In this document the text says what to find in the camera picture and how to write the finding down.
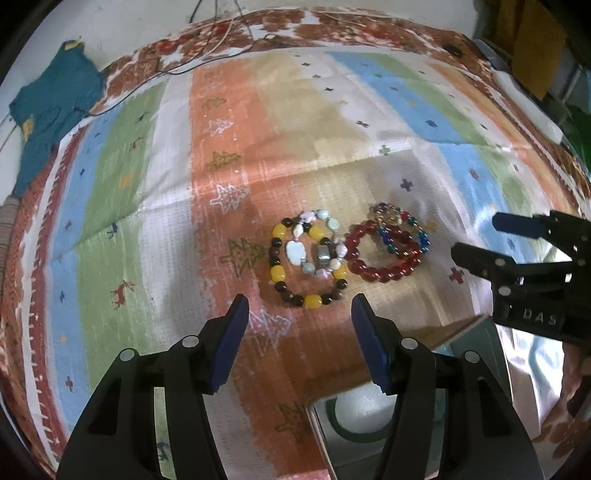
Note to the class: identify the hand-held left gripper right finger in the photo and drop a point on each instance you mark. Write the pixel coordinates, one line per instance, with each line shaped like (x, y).
(371, 346)

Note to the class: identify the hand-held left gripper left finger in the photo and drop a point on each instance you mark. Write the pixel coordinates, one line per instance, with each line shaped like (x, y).
(228, 341)

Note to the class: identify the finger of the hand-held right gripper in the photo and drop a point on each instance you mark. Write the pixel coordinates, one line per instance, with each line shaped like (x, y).
(480, 261)
(517, 224)

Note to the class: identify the gold metal tin box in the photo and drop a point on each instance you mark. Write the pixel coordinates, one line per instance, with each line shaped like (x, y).
(461, 330)

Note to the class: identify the person's right hand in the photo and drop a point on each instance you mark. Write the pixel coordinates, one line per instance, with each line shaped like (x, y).
(575, 369)

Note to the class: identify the green object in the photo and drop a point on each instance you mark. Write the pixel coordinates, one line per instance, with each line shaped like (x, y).
(581, 134)

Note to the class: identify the striped printed mat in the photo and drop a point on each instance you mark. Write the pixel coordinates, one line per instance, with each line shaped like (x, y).
(138, 184)

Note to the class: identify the yellow hanging cloth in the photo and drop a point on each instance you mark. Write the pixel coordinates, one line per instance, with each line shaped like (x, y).
(540, 41)

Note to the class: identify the small black object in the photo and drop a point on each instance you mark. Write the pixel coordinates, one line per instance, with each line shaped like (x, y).
(452, 50)

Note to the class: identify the striped colourful cloth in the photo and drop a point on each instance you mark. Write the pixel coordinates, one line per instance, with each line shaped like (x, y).
(138, 64)

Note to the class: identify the teal knitted garment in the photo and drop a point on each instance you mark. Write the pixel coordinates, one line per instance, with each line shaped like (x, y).
(51, 101)

